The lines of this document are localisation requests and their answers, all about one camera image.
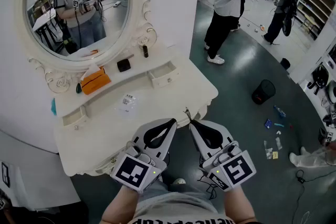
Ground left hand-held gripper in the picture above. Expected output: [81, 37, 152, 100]
[110, 118, 179, 195]

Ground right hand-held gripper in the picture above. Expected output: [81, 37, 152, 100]
[188, 119, 257, 193]

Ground white vanity drawer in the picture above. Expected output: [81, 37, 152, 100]
[148, 61, 181, 89]
[61, 105, 89, 131]

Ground black square makeup compact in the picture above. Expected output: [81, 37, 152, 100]
[117, 58, 132, 73]

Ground person's left forearm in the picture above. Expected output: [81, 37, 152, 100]
[99, 185, 140, 224]

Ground person's right forearm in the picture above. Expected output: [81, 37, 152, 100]
[222, 186, 258, 224]

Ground white vanity table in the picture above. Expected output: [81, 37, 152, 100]
[52, 41, 219, 177]

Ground clear labelled plastic bag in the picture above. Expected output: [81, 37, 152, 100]
[113, 93, 139, 116]

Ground person's grey trousers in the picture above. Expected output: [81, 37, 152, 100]
[143, 178, 213, 201]

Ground black mesh waste bin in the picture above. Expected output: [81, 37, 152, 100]
[251, 79, 277, 105]

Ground person's grey printed shirt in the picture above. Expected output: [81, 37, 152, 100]
[125, 190, 237, 224]

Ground orange tissue box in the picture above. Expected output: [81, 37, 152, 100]
[80, 67, 112, 95]

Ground white tissue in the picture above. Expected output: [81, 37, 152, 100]
[79, 63, 101, 81]

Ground white equipment shelf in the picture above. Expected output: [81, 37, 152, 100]
[298, 44, 336, 137]

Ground black headset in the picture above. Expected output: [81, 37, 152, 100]
[307, 63, 330, 95]

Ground white cabinet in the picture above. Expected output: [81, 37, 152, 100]
[0, 129, 81, 211]

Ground white open shelf rack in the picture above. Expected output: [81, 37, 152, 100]
[296, 0, 333, 40]

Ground white oval framed mirror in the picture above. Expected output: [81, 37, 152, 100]
[14, 0, 159, 94]

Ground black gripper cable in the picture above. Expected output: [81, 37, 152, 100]
[198, 172, 219, 200]

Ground black floor cable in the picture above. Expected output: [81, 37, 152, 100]
[296, 169, 336, 184]

